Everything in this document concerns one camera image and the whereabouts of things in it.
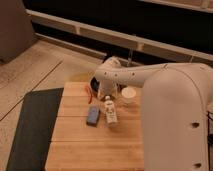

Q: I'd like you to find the white paper cup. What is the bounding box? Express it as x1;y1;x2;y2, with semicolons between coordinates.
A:
121;87;136;104

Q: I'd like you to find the dark round bowl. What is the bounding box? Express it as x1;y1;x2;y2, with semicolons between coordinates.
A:
90;77;99;94

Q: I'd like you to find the white plastic bottle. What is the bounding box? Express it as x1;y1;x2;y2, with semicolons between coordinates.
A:
104;96;118;126

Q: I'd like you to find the brown furniture corner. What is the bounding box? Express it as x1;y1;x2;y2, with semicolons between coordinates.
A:
0;0;36;63

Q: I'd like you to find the dark floor mat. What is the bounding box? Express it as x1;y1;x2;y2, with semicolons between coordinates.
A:
6;88;63;171

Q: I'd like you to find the blue sponge block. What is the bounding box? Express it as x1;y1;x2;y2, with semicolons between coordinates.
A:
86;106;100;126

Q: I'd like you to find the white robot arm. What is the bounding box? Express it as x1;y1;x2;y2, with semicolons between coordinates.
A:
95;58;213;171

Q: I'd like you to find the white shelf rail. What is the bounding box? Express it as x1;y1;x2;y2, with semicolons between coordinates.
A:
26;9;213;62

